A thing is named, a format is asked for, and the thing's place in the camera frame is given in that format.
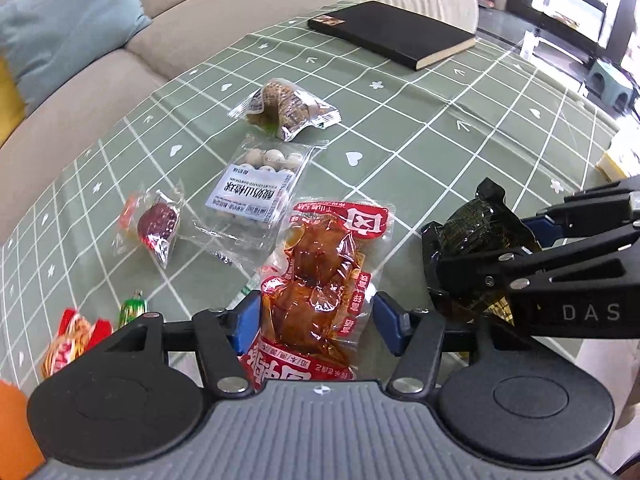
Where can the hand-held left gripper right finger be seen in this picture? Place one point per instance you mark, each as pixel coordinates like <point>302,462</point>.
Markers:
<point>387,321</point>

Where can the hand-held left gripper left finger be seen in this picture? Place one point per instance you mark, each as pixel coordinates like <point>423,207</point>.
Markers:
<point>247,321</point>

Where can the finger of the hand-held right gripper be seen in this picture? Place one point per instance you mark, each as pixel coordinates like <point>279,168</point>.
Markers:
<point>542,227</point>
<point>480,270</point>

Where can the dark green snack packet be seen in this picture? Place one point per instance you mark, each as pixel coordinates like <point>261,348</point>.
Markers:
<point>470,225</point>

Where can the red braised meat packet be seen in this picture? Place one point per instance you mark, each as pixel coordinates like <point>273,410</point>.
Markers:
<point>320,270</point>

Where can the red candy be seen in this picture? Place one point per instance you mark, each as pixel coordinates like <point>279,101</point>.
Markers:
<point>157,220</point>

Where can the orange box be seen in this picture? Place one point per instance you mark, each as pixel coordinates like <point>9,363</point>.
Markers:
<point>15,425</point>

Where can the yellow paper stack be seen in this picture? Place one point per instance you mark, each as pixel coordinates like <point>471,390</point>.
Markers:
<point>617,160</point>

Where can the small green wrapped candy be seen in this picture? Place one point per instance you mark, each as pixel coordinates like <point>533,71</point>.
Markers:
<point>132,307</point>

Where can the clear packet of white balls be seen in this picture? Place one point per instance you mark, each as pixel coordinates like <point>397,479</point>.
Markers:
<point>250,195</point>

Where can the small grey-green stool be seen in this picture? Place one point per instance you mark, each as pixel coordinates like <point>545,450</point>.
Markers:
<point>607,77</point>

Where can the green checked tablecloth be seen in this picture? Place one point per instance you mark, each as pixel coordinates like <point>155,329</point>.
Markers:
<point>400,125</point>

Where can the red and yellow snack packet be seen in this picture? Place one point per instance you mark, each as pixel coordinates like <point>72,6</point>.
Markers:
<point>70,345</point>

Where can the clear packet of brown nuts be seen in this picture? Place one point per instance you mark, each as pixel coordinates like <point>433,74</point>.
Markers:
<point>285,105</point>

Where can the black notebook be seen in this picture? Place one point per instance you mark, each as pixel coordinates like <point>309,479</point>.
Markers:
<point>395,30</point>

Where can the beige sofa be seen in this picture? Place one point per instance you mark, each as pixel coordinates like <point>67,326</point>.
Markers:
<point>175,45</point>

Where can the yellow pillow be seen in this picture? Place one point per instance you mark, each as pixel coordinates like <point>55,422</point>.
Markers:
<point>7,105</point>

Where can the light blue pillow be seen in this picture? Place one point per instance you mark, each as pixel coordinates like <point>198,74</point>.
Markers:
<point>65,25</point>

